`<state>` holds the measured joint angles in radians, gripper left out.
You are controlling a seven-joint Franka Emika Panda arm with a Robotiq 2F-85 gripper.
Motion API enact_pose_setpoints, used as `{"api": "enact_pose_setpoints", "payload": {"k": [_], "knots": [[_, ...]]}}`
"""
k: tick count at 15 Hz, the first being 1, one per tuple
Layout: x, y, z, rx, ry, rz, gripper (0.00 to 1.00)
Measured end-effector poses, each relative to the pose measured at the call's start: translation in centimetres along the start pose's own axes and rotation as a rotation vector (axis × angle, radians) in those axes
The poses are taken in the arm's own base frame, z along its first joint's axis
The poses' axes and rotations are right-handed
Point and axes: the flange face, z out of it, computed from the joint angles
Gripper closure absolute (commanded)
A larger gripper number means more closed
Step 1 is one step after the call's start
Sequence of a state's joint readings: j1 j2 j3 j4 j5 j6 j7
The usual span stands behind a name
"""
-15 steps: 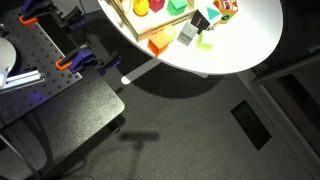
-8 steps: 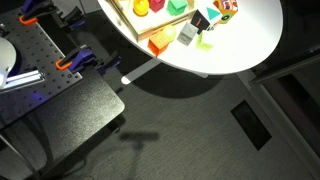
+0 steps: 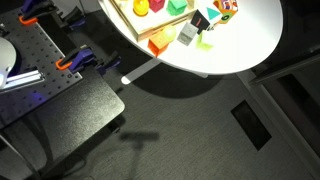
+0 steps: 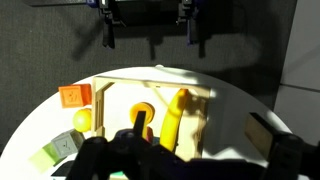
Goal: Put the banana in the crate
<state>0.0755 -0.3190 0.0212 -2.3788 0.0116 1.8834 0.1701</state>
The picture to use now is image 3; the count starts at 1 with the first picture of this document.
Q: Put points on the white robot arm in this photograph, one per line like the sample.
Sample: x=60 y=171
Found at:
x=6 y=60

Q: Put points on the wooden crate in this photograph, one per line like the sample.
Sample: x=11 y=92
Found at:
x=146 y=25

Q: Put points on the white table foot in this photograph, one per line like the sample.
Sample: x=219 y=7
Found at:
x=140 y=71

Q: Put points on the orange cube block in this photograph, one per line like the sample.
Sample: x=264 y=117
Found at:
x=157 y=44

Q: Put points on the yellow green ball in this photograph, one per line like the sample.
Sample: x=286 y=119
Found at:
x=169 y=33

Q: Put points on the grey cube block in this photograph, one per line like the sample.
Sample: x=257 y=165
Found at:
x=186 y=33

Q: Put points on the light green translucent block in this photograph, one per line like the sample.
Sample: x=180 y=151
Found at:
x=204 y=41

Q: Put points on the black cart top plate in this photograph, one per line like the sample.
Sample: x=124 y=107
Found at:
x=83 y=110

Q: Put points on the green cube block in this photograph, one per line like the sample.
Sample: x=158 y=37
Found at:
x=176 y=6

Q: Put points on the orange yellow toy fruit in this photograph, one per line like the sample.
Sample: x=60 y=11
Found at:
x=140 y=7

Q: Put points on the magenta cube block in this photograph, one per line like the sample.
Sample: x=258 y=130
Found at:
x=156 y=5

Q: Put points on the blue orange black clamp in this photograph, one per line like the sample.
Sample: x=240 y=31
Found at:
x=36 y=8
x=80 y=57

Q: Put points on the teal triangle block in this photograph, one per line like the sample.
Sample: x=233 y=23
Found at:
x=212 y=14

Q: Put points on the white round table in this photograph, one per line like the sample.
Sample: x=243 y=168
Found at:
x=240 y=43

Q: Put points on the black floor hatch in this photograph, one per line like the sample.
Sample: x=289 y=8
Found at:
x=250 y=125

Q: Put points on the multicoloured printed cube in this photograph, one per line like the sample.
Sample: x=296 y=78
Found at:
x=226 y=10

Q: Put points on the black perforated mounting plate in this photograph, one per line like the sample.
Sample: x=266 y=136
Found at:
x=36 y=50

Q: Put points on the aluminium extrusion bar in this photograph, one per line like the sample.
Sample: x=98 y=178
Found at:
x=23 y=78

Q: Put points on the dark metal floor rail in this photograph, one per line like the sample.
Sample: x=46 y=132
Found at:
x=286 y=68

